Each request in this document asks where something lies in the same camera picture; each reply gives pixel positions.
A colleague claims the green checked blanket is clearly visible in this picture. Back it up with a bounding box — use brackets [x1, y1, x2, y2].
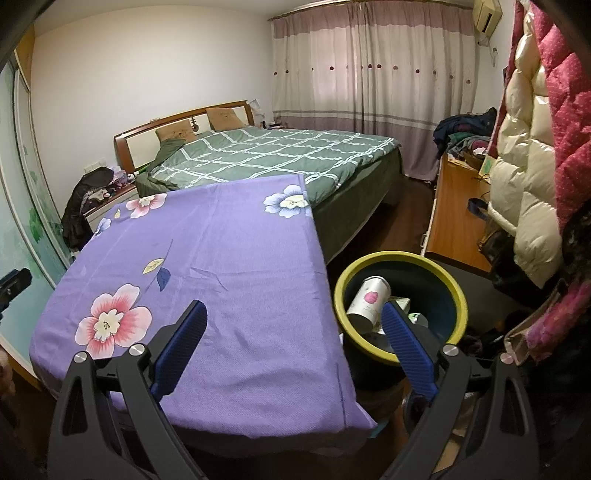
[148, 126, 400, 204]

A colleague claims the wooden bed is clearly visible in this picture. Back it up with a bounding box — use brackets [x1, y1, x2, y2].
[113, 100, 402, 268]

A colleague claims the beige air conditioner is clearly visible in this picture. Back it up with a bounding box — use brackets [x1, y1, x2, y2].
[472, 0, 503, 35]

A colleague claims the pink striped curtain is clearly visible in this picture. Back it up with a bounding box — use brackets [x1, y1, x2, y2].
[270, 0, 478, 181]

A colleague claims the mixed clothes heap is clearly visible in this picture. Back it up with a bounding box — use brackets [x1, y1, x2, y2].
[433, 107, 498, 160]

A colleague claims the dark clothes pile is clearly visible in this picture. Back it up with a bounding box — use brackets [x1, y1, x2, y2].
[61, 167, 116, 252]

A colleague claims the wooden sideboard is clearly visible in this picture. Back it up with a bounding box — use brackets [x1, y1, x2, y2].
[425, 154, 495, 273]

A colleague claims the purple floral cloth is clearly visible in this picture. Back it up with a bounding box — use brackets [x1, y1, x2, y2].
[28, 174, 379, 437]

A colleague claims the white bedside cabinet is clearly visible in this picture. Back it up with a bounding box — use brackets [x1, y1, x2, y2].
[88, 187, 139, 232]

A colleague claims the yellow rimmed dark bin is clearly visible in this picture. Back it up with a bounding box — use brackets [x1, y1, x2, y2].
[333, 251, 468, 393]

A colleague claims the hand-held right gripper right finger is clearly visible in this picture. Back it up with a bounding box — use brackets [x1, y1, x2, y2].
[381, 299, 541, 480]

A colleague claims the sliding wardrobe door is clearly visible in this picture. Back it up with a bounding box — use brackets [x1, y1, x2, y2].
[0, 28, 70, 370]

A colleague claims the dotted paper cup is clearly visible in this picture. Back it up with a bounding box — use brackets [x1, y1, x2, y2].
[346, 275, 392, 334]

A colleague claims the brown pillow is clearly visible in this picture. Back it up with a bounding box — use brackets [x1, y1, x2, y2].
[156, 124, 197, 144]
[205, 107, 245, 131]

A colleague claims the pink floral garment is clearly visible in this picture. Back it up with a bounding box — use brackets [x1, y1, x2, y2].
[504, 272, 591, 365]

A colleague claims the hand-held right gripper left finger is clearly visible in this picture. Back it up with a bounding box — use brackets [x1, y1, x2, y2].
[48, 299, 208, 480]

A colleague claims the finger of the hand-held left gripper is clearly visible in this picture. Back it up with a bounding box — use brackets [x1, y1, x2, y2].
[0, 268, 33, 319]

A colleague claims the cream down jacket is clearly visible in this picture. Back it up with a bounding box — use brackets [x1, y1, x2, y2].
[487, 14, 571, 289]

